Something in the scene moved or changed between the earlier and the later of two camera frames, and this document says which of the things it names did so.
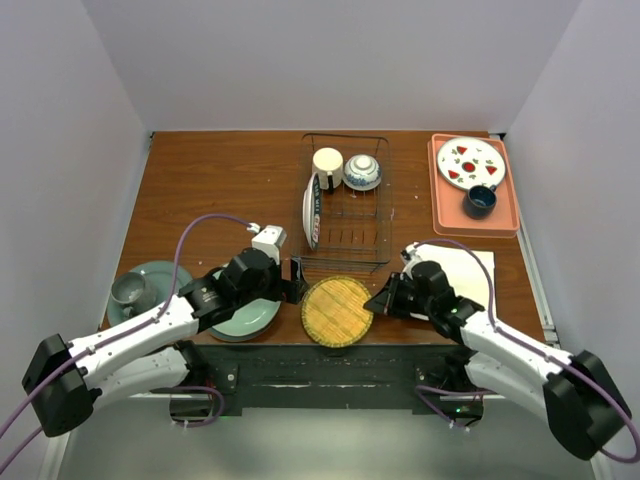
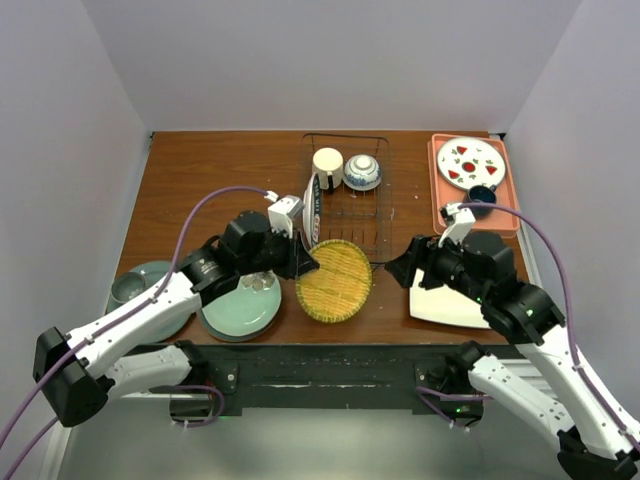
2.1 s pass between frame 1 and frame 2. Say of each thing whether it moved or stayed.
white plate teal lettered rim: stayed
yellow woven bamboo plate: moved
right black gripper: moved
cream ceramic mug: stayed
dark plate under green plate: stayed
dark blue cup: stayed
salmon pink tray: stayed
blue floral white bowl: stayed
